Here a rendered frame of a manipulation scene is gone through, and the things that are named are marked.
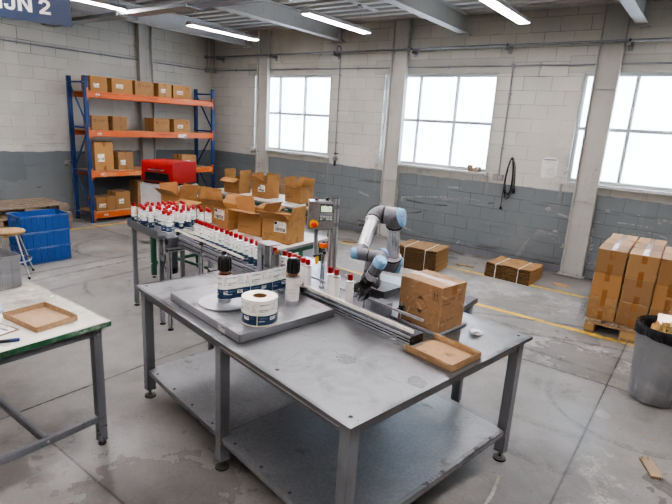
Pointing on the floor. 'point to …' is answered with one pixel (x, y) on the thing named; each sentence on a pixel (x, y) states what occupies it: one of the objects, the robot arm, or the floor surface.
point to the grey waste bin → (651, 372)
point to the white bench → (16, 298)
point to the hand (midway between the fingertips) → (358, 300)
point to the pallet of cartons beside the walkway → (629, 284)
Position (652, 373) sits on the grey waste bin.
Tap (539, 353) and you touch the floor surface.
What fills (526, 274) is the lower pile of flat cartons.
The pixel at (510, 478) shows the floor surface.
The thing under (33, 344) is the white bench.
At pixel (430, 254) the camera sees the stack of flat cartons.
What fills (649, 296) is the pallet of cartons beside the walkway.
